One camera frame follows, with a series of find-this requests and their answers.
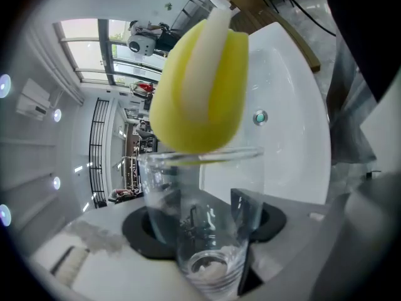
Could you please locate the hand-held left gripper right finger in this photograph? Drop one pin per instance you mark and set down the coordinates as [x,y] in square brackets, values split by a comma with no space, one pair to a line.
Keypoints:
[247,209]

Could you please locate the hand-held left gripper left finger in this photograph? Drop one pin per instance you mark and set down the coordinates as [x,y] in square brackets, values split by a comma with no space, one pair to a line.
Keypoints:
[164,212]

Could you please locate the clear glass cup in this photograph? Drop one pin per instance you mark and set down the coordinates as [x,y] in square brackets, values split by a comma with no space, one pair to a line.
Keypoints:
[163,174]

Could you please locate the yellow sponge brush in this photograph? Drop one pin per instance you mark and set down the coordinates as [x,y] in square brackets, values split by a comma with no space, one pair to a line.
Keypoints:
[203,105]

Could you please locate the white ceramic sink basin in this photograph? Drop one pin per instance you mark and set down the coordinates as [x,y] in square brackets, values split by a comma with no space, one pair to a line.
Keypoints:
[291,149]

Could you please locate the black metal railing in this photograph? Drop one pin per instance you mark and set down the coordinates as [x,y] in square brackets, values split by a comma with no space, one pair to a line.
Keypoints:
[97,155]

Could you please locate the metal sink drain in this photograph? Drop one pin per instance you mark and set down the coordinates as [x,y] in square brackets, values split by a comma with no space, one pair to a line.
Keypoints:
[260,117]

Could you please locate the round ceiling light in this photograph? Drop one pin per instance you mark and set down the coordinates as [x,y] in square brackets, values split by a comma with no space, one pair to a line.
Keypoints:
[56,183]
[4,86]
[4,215]
[56,115]

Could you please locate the red object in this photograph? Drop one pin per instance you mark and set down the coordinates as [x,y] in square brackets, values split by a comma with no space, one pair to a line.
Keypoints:
[146,86]

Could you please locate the person's grey trousers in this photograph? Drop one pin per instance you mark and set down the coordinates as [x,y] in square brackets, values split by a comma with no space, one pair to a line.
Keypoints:
[347,127]

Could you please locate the white rounded machine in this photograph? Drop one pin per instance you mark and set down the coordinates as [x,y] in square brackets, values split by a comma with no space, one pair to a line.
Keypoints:
[141,44]

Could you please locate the white air conditioner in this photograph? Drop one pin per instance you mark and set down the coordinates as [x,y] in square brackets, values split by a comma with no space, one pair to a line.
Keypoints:
[33,100]

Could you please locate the large framed window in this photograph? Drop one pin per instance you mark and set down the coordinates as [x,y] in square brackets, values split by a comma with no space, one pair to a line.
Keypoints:
[84,52]

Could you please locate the wooden table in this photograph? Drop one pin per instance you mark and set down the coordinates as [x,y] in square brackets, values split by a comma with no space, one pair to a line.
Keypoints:
[250,17]

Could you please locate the person's dark top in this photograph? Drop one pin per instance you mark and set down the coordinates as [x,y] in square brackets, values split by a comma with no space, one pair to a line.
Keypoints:
[366,27]

